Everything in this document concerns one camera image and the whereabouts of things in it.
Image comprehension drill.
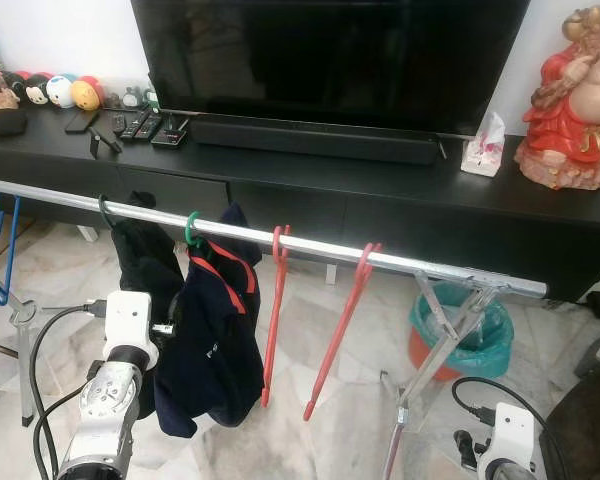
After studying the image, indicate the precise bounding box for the black printed T-shirt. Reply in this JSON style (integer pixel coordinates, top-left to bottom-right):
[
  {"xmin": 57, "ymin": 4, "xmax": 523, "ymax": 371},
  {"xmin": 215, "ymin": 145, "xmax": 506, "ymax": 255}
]
[{"xmin": 110, "ymin": 192, "xmax": 186, "ymax": 421}]

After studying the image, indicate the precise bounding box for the black plastic hanger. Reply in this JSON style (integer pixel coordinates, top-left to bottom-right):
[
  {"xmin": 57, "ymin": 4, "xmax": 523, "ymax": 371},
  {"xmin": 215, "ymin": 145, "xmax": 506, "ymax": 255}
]
[{"xmin": 98, "ymin": 195, "xmax": 121, "ymax": 231}]

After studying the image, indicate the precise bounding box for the green plastic hanger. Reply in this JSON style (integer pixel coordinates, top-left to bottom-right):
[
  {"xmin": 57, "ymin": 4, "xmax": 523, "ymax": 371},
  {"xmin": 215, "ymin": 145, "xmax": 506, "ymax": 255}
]
[{"xmin": 184, "ymin": 211, "xmax": 206, "ymax": 249}]

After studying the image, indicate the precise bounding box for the blue plastic hanger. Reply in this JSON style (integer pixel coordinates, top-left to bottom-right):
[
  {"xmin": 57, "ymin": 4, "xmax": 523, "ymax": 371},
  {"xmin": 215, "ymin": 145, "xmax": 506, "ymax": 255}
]
[{"xmin": 0, "ymin": 192, "xmax": 21, "ymax": 307}]

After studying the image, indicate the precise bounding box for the red waste bin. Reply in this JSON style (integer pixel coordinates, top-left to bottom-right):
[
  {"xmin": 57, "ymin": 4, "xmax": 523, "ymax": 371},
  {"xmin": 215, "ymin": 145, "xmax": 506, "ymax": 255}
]
[{"xmin": 410, "ymin": 325, "xmax": 461, "ymax": 382}]

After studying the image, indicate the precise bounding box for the teal bin bag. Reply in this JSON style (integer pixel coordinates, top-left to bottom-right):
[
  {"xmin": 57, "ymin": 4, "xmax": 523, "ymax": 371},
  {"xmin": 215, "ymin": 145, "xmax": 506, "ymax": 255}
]
[{"xmin": 410, "ymin": 283, "xmax": 514, "ymax": 379}]

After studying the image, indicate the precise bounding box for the silver metal clothes rack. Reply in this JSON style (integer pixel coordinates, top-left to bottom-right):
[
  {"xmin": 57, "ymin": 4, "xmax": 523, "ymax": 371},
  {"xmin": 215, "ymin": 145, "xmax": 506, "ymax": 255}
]
[{"xmin": 0, "ymin": 177, "xmax": 548, "ymax": 480}]

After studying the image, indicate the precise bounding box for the navy polo shirt red trim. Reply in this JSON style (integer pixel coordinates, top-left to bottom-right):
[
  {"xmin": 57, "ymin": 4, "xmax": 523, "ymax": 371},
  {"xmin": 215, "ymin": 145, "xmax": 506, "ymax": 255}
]
[{"xmin": 155, "ymin": 205, "xmax": 266, "ymax": 439}]

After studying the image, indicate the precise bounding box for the white tissue pack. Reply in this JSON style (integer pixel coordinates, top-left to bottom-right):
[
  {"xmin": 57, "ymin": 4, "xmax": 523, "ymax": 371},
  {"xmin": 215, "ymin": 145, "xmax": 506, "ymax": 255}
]
[{"xmin": 461, "ymin": 111, "xmax": 507, "ymax": 178}]

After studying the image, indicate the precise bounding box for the red laughing Buddha statue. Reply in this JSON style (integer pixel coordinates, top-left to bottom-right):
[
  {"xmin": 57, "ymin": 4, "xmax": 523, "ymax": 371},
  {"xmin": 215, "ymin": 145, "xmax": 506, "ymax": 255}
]
[{"xmin": 514, "ymin": 5, "xmax": 600, "ymax": 191}]

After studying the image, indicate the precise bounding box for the black soundbar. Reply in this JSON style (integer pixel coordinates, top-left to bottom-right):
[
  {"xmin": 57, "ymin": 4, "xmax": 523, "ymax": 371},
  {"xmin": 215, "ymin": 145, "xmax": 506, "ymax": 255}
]
[{"xmin": 190, "ymin": 113, "xmax": 443, "ymax": 166}]

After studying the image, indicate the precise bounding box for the black flat television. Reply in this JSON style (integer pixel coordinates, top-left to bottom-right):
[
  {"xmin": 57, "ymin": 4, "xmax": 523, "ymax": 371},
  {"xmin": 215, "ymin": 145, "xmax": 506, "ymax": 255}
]
[{"xmin": 130, "ymin": 0, "xmax": 533, "ymax": 136}]

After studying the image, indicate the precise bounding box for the black box red display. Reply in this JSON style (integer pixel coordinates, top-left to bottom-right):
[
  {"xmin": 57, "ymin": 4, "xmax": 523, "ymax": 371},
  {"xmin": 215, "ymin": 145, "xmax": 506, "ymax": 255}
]
[{"xmin": 150, "ymin": 117, "xmax": 191, "ymax": 149}]

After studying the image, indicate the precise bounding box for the black remote control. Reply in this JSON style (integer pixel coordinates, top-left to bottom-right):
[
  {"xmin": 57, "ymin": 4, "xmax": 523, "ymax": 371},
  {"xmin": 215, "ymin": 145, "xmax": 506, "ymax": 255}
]
[
  {"xmin": 135, "ymin": 113, "xmax": 164, "ymax": 142},
  {"xmin": 120, "ymin": 110, "xmax": 149, "ymax": 141}
]

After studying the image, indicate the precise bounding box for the white blue round plush toy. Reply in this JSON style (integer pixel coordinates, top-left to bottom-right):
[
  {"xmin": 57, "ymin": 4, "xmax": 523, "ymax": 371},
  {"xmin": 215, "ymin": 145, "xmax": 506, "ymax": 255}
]
[{"xmin": 46, "ymin": 73, "xmax": 76, "ymax": 109}]

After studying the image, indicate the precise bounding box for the black white round plush toy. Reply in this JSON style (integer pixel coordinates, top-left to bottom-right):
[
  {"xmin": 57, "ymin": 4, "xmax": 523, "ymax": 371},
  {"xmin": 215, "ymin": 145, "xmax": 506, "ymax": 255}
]
[{"xmin": 23, "ymin": 75, "xmax": 51, "ymax": 106}]

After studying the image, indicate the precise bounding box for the black pouch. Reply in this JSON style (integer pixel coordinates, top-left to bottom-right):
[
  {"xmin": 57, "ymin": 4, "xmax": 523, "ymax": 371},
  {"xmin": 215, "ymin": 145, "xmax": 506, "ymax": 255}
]
[{"xmin": 0, "ymin": 108, "xmax": 29, "ymax": 138}]

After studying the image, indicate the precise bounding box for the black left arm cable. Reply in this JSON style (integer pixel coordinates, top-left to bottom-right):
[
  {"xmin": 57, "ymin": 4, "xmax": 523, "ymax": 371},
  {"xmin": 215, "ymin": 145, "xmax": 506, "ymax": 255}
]
[{"xmin": 26, "ymin": 300, "xmax": 106, "ymax": 480}]

